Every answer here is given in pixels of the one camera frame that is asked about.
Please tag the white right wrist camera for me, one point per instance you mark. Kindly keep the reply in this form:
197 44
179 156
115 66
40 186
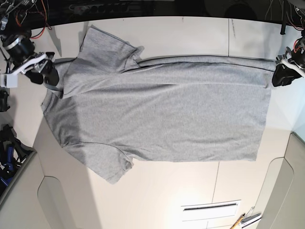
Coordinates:
9 80

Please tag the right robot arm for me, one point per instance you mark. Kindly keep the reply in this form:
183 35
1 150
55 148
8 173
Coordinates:
12 15

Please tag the white slotted vent panel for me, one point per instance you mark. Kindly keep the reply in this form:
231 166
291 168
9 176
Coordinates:
210 211

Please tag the black clamp at left edge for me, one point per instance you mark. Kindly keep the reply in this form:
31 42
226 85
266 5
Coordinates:
4 106

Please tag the grey T-shirt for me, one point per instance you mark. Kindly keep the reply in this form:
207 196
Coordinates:
110 108

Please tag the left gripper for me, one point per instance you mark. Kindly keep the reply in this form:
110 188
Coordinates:
290 65

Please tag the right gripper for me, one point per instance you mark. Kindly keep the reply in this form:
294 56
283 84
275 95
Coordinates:
21 50

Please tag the black power strip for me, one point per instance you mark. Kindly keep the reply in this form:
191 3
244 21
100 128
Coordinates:
94 8

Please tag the blue and black tool pile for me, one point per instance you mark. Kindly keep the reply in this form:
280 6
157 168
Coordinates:
13 154

